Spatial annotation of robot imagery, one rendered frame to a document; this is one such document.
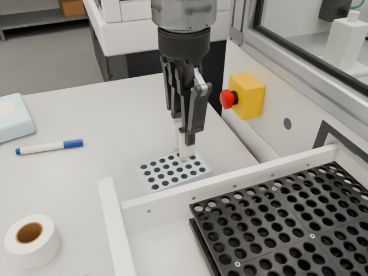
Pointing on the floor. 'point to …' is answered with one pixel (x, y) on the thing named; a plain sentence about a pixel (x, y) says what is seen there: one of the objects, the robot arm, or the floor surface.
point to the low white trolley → (95, 165)
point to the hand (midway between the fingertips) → (184, 137)
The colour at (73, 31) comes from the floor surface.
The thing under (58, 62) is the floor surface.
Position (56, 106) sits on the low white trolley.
